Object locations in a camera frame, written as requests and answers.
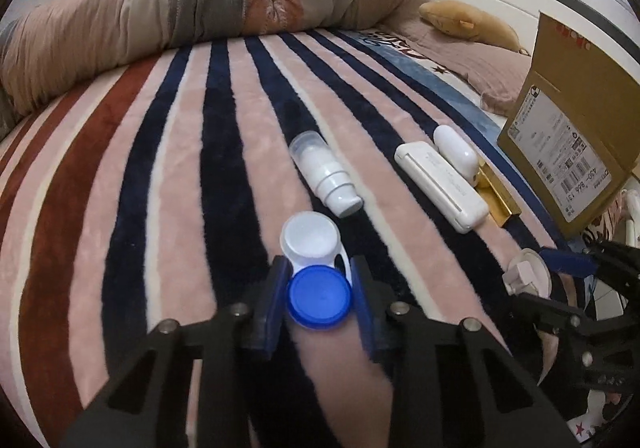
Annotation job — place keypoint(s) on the white rectangular case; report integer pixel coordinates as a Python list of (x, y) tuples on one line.
[(452, 195)]

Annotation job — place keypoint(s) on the white earbuds case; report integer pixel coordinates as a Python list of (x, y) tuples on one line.
[(457, 152)]

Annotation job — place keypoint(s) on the rolled striped duvet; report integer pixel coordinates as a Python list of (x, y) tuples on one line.
[(47, 51)]

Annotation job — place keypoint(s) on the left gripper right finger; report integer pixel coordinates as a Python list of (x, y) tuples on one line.
[(453, 385)]

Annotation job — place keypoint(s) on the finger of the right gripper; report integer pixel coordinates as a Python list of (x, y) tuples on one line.
[(545, 313), (568, 263)]

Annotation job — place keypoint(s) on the mauve ribbed bed sheet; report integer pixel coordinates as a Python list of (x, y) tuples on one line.
[(495, 73)]

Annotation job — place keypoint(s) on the blue white contact lens case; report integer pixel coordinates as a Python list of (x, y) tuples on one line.
[(319, 295)]

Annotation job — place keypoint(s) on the brown plush toy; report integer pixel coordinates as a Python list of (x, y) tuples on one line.
[(466, 22)]

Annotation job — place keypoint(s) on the open cardboard box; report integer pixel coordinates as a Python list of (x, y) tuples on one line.
[(574, 131)]

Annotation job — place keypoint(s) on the small white pump bottle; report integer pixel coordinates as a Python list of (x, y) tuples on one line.
[(327, 178)]

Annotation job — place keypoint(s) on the gold rectangular bar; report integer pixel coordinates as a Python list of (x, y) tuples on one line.
[(502, 206)]

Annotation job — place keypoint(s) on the white tape dispenser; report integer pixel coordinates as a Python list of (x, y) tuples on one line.
[(527, 273)]

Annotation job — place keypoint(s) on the striped plush blanket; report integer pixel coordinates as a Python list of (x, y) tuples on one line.
[(159, 191)]

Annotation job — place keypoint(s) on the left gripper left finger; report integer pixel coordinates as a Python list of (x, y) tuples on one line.
[(145, 402)]

